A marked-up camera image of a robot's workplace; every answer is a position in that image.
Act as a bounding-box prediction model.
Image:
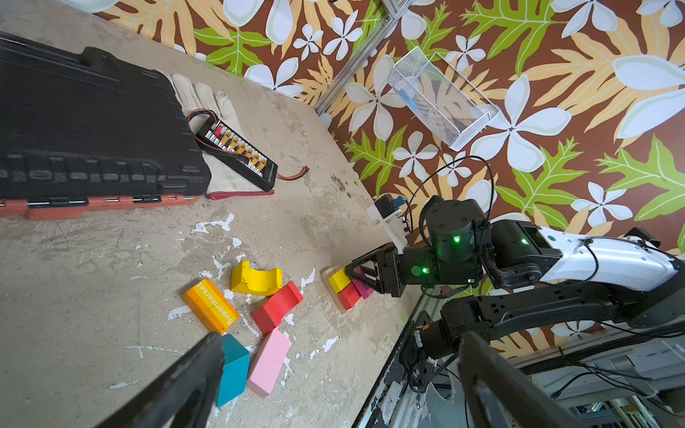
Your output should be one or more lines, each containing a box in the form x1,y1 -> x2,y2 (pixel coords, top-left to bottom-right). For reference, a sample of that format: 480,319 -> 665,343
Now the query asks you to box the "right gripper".
344,243 -> 479,297

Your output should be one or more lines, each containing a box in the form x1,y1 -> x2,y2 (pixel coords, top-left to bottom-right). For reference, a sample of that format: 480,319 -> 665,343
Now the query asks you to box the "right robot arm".
344,196 -> 684,360

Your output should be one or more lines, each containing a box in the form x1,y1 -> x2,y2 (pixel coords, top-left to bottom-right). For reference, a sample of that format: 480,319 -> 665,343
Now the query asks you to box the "pink block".
247,329 -> 292,398

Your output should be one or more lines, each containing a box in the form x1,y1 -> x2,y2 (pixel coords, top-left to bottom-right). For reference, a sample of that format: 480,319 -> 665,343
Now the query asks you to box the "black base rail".
351,310 -> 431,428

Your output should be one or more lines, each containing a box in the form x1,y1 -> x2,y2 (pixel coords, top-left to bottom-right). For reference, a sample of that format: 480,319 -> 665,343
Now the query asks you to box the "yellow rectangular block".
328,269 -> 351,294

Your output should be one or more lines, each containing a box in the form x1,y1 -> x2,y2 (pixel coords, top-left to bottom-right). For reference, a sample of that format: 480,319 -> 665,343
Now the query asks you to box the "teal block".
216,335 -> 250,408

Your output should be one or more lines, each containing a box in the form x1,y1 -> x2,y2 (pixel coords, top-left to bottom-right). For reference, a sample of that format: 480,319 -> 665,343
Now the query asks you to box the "yellow arch block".
230,260 -> 284,296

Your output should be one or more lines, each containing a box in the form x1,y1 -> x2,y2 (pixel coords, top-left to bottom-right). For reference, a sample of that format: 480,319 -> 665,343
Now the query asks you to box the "red rectangular block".
337,283 -> 362,312

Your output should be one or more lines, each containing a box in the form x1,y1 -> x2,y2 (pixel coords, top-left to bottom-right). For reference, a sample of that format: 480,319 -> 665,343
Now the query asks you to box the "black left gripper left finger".
99,333 -> 224,427

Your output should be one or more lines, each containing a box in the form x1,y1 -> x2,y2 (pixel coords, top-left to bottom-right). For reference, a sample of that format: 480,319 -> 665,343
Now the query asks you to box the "black red tool case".
1,33 -> 212,220

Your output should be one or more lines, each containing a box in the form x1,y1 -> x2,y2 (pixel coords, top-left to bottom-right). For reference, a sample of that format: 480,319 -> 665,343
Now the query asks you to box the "white wire basket right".
389,46 -> 501,152

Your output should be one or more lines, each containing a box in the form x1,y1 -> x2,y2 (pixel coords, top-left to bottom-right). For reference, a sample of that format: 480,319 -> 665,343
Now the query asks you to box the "red arch block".
251,282 -> 303,335

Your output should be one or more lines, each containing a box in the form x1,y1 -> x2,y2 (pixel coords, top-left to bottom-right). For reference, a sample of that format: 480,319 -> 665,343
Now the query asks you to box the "black charging board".
187,109 -> 278,194

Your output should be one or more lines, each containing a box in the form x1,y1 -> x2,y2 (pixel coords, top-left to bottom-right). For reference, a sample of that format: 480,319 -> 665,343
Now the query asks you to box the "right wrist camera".
366,194 -> 410,254

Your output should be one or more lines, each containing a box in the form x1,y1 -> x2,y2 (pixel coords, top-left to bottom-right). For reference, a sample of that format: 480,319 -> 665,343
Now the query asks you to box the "natural wood block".
320,266 -> 347,315

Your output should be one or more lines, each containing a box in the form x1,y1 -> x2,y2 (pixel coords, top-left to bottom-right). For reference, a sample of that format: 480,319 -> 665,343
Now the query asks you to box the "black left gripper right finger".
458,332 -> 583,427

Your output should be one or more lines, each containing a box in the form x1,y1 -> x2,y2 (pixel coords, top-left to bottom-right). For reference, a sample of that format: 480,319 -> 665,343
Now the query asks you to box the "red black power cable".
275,165 -> 310,182

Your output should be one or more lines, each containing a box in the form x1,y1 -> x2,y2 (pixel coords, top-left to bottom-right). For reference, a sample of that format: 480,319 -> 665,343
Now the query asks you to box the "magenta block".
351,279 -> 374,300

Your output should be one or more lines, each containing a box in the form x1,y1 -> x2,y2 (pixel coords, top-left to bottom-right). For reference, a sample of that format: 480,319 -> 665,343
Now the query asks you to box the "orange supermarket block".
182,278 -> 239,335

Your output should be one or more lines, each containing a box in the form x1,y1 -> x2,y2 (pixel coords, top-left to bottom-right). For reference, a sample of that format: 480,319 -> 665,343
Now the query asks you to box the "aluminium frame post right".
314,0 -> 415,114

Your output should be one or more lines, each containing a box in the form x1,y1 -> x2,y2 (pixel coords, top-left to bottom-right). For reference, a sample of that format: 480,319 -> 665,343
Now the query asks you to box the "beige work glove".
167,73 -> 274,201

